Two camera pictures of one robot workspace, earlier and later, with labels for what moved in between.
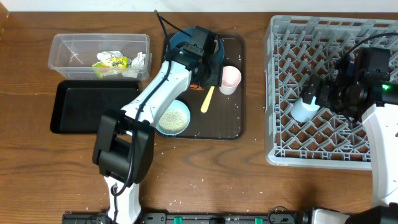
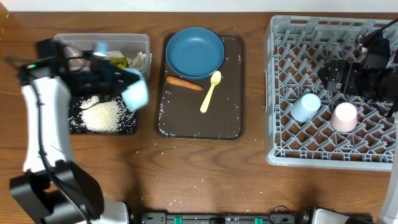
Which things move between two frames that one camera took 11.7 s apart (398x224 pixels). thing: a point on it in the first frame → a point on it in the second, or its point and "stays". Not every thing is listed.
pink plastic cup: [231, 78] → [344, 117]
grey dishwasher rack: [298, 50] stays
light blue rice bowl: [176, 119] → [136, 96]
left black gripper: [211, 78] → [111, 78]
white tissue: [138, 62] stays
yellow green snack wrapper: [118, 62] stays
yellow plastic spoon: [205, 104] stays
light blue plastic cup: [303, 112] stays
